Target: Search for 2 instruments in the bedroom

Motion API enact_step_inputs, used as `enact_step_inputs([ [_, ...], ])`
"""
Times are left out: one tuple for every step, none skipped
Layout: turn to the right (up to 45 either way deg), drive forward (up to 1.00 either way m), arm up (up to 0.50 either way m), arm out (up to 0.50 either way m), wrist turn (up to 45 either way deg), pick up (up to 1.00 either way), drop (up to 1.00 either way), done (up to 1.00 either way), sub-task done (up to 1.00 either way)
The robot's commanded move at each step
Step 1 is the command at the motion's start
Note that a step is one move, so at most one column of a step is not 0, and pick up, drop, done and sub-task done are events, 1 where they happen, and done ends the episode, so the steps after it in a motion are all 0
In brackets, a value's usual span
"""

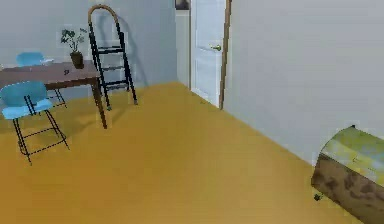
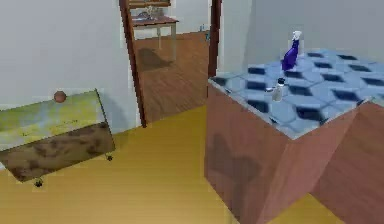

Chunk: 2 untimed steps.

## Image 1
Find white room door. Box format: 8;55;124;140
189;0;228;109

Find black step ladder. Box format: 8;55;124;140
87;4;139;112

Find green house plant brown pot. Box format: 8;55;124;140
60;28;88;70

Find brown wooden table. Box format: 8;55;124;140
0;60;109;130

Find blue chair black legs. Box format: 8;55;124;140
0;80;71;166
15;51;68;109

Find green brown rounded chest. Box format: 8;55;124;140
311;125;384;224

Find dark framed wall picture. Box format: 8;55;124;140
174;0;191;11

